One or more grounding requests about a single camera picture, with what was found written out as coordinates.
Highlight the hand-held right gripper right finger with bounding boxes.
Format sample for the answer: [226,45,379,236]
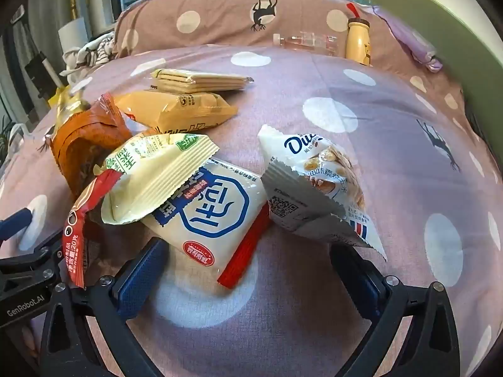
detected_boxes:
[330,243,460,377]

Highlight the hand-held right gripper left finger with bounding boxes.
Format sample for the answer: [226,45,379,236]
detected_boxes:
[37,238,169,377]

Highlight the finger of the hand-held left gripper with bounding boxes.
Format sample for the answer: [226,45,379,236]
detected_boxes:
[0,208,33,242]
[0,232,65,283]

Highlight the red snack packet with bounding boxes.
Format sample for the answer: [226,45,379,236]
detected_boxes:
[64,168,123,290]

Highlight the white blue snack packet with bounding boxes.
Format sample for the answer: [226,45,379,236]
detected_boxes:
[141,157,273,290]

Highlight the green white snack packet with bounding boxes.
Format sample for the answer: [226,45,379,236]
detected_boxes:
[101,134,221,226]

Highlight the brown orange snack packet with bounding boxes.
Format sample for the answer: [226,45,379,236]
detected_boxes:
[46,93,133,202]

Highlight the white popcorn snack packet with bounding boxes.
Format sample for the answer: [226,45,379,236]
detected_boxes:
[257,124,388,262]

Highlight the yellow snack packet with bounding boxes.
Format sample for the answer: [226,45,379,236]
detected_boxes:
[113,90,239,136]

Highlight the pale yellow wafer packet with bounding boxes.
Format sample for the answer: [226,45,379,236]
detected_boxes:
[150,68,255,93]

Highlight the green plant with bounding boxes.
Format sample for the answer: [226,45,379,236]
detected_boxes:
[0,116,18,161]

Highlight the pink dotted bed sheet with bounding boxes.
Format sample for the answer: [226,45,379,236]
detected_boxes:
[0,45,503,377]

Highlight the striped clothes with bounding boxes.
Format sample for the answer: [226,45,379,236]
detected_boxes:
[60,33,115,76]

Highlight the white paper roll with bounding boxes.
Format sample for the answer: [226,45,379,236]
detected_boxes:
[58,17,88,52]

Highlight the clear plastic bottle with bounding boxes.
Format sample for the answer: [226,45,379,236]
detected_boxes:
[274,31,339,56]

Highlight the pink dotted pillow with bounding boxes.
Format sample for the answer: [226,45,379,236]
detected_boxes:
[113,0,394,60]

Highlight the grey green headboard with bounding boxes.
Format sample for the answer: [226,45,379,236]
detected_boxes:
[334,0,503,126]

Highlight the yellow bottle with red strap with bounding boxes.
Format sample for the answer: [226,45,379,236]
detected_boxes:
[345,2,373,66]

